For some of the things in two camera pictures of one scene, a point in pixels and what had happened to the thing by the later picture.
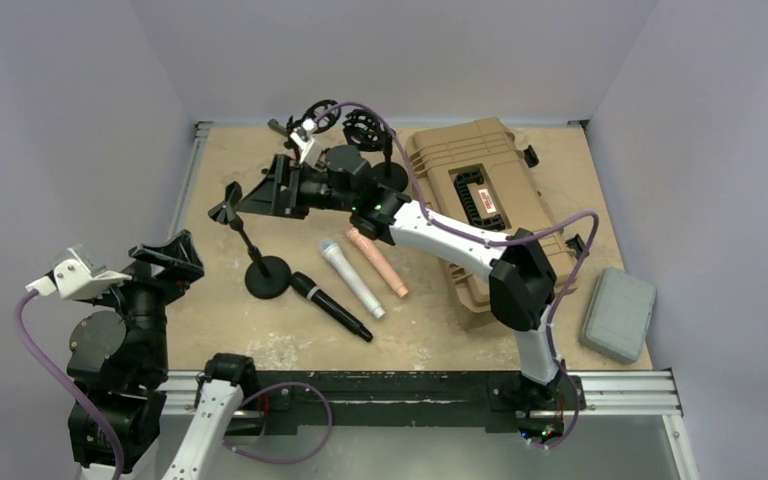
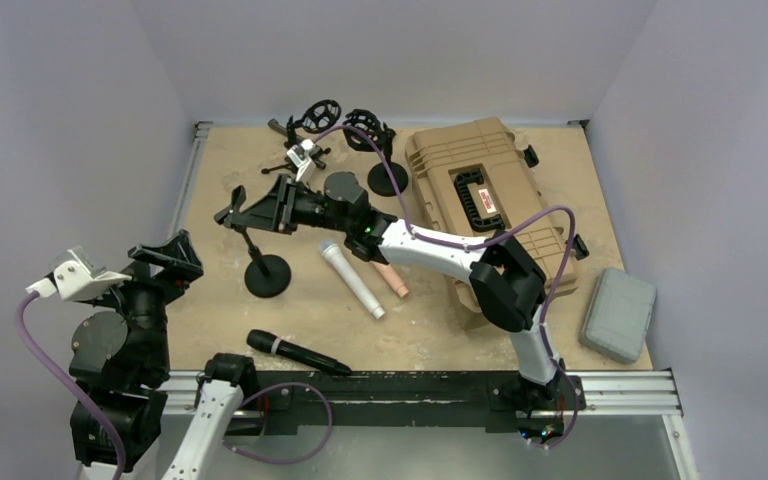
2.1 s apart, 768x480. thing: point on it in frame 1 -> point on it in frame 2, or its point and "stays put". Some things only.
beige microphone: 378,262 stays put
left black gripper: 178,261 stays put
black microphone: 306,286 -> 264,341
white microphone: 357,279 stays put
